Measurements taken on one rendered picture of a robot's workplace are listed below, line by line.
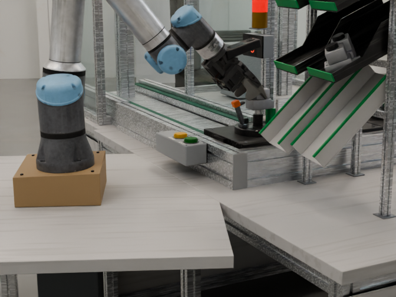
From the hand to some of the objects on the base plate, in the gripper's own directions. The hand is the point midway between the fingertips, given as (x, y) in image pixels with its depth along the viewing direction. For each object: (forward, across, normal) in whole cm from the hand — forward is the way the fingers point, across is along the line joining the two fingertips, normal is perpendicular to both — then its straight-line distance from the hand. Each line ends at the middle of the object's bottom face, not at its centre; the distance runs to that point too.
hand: (260, 92), depth 217 cm
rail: (+6, -28, -27) cm, 39 cm away
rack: (+25, +36, -7) cm, 44 cm away
